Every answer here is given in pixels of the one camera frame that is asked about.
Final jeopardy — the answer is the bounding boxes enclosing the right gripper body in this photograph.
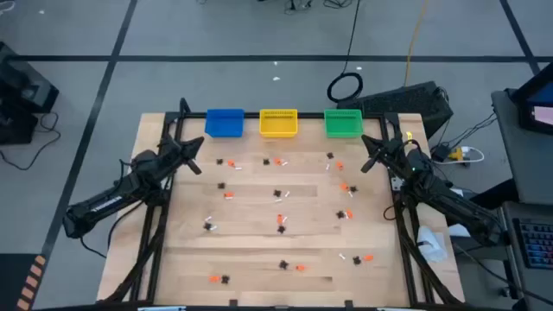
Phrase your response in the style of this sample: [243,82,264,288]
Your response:
[378,136,407,164]

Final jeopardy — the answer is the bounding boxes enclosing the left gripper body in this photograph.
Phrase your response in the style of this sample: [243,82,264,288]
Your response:
[162,134,191,168]

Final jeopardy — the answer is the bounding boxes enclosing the green plastic basket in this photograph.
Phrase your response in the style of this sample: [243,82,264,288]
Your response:
[323,108,365,139]

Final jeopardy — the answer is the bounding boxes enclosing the blue plastic basket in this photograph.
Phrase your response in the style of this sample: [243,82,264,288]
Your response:
[204,108,245,138]

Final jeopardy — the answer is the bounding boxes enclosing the black power adapter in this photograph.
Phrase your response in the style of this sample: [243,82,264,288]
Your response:
[431,144,453,163]

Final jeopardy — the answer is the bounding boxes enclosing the black computer tower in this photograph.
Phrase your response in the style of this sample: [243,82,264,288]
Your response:
[336,80,454,139]

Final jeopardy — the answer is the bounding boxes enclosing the yellow plastic basket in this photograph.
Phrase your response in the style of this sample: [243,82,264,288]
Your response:
[258,108,299,139]

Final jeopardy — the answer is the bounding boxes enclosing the white crumpled plastic bag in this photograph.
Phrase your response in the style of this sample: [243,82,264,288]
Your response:
[416,225,449,263]

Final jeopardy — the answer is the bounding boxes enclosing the white paper sheet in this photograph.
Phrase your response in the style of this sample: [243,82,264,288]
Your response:
[448,223,472,238]

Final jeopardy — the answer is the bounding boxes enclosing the grey desk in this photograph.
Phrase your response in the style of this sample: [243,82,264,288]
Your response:
[491,88,553,206]

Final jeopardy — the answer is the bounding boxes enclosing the black computer monitor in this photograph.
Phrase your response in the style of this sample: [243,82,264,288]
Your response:
[512,62,553,135]

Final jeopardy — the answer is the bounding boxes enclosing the black equipment case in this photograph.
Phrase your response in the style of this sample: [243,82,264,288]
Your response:
[0,41,60,146]

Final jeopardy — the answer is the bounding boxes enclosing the backlit keyboard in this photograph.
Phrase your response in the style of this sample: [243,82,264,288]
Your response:
[512,217,553,271]

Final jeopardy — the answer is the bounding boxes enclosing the black mat orange stripes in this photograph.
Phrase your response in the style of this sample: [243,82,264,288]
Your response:
[0,252,48,311]

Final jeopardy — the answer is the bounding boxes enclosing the black coiled cable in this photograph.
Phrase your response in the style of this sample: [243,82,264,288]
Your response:
[326,0,365,104]

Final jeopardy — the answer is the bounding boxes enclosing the yellow cable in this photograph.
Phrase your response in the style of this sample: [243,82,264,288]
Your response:
[403,0,429,87]

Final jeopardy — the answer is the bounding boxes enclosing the black floor cable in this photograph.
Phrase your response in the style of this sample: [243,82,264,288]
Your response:
[0,111,61,172]

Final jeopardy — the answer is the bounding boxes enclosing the black cable bundle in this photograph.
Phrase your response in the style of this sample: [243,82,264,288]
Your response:
[283,0,346,12]

